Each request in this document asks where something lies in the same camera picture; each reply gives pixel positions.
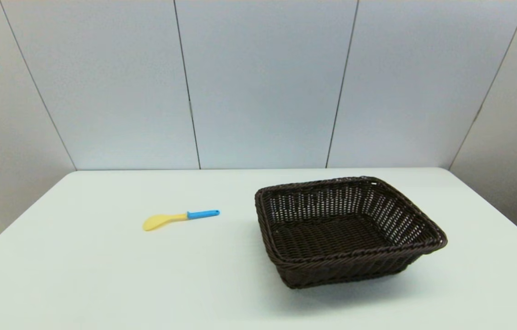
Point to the dark brown wicker basket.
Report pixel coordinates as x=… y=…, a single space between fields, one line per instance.
x=332 y=238

